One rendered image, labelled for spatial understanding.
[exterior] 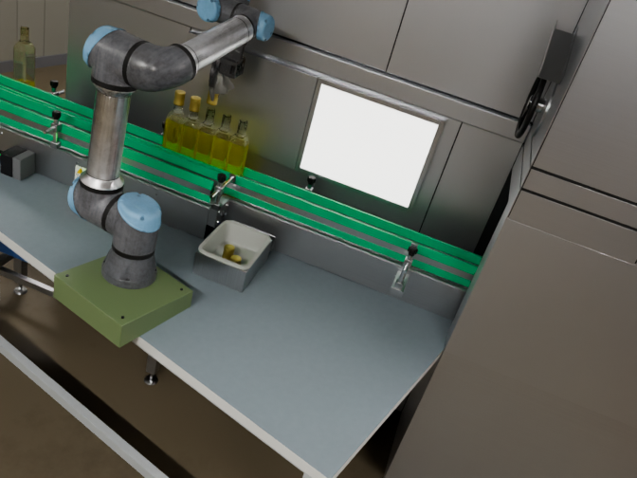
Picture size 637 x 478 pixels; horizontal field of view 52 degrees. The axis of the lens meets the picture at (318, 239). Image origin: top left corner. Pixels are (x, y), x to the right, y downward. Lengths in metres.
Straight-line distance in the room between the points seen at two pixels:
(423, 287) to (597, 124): 0.77
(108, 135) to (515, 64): 1.18
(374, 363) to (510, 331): 0.41
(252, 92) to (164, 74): 0.67
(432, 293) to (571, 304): 0.45
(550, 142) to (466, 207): 0.57
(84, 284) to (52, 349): 1.03
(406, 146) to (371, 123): 0.14
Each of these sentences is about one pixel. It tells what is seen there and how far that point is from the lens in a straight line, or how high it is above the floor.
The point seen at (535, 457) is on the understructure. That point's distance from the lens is 2.30.
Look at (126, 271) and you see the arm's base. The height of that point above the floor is 0.87.
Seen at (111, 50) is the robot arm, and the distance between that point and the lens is 1.67.
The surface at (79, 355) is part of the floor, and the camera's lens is 2.83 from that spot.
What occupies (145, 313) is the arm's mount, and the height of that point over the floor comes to 0.82.
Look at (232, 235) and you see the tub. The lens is 2.18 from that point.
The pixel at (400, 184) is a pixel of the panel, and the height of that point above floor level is 1.07.
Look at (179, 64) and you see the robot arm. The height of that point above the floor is 1.43.
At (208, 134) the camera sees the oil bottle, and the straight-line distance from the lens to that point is 2.19.
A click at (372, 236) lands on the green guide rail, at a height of 0.93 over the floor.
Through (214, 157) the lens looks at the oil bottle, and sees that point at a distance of 2.21.
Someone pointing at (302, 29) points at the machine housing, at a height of 1.44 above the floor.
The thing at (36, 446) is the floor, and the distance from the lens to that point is 2.53.
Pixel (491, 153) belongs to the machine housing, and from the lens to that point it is 2.15.
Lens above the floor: 1.98
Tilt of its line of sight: 31 degrees down
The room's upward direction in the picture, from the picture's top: 17 degrees clockwise
